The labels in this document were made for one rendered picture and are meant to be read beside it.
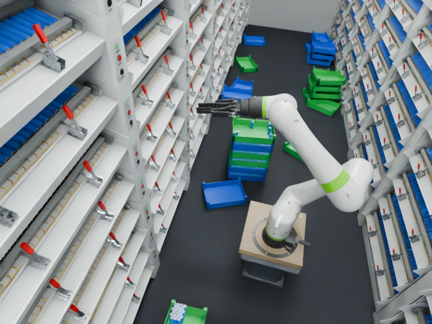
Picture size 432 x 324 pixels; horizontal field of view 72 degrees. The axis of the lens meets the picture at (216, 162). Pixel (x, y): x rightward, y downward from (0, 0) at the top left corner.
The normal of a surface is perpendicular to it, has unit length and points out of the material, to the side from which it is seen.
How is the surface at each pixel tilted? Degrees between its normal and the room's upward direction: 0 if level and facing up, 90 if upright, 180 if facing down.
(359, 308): 0
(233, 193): 0
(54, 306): 20
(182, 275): 0
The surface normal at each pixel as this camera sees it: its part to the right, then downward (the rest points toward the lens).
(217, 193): 0.06, -0.71
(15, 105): 0.39, -0.60
